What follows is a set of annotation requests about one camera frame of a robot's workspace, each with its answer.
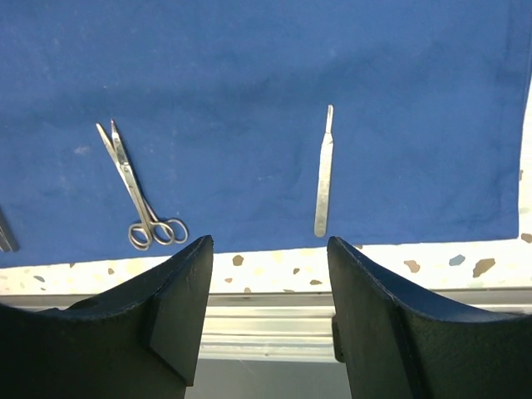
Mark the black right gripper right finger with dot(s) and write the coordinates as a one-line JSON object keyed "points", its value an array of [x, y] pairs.
{"points": [[400, 340]]}

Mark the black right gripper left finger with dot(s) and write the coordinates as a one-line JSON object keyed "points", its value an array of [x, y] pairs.
{"points": [[140, 339]]}

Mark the small steel scissors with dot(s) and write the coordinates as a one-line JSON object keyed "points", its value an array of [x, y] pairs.
{"points": [[149, 228]]}

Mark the steel scalpel handle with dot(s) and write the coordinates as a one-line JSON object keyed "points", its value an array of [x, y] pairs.
{"points": [[324, 177]]}

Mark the blue surgical cloth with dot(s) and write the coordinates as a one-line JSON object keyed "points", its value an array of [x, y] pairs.
{"points": [[222, 106]]}

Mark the aluminium front rail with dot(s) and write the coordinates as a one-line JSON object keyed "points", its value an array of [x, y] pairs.
{"points": [[291, 327]]}

